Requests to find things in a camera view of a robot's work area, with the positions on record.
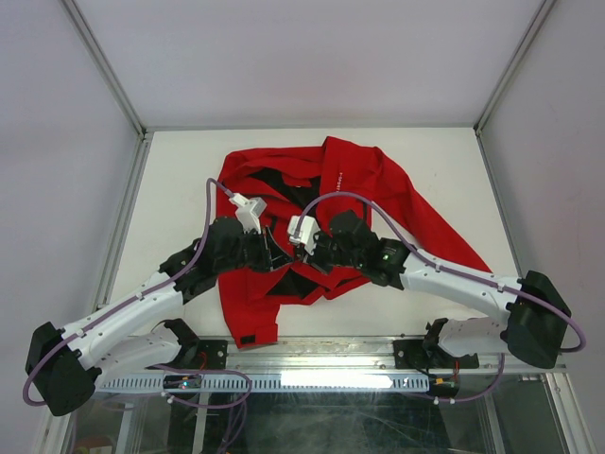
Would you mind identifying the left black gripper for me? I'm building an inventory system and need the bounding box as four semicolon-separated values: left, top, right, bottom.
216;226;293;275

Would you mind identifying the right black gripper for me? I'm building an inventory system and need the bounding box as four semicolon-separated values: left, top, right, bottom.
297;229;363;275

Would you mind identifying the red zip jacket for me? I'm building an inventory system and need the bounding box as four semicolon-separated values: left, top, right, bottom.
218;137;488;348

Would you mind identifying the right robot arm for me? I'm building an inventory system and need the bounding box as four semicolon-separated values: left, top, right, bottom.
287;211;571;369

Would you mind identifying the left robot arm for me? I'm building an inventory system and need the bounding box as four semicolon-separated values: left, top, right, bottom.
23;217;293;416

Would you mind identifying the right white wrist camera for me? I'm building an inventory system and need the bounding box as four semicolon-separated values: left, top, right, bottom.
286;216;320;255

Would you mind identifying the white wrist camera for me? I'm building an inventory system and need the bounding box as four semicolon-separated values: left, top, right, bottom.
286;216;320;255
229;193;267;234

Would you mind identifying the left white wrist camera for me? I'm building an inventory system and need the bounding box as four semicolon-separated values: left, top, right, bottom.
229;193;267;234

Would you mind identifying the aluminium mounting rail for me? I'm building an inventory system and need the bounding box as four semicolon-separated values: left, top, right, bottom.
200;336;569;376

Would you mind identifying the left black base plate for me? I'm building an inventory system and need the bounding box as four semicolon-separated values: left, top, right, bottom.
179;339;228;370

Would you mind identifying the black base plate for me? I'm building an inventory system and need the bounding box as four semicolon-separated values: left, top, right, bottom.
179;339;228;370
392;339;479;372

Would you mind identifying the slotted cable duct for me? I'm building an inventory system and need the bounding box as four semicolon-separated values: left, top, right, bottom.
97;370;430;394

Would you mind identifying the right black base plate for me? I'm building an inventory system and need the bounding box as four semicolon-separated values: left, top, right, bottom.
392;339;479;372

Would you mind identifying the left aluminium frame post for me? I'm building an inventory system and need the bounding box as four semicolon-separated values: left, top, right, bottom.
59;0;147;137

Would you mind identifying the aluminium frame post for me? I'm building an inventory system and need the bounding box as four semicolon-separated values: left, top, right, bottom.
474;0;558;136
59;0;147;137

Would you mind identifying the right aluminium frame post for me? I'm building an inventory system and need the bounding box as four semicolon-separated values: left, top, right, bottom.
474;0;558;136

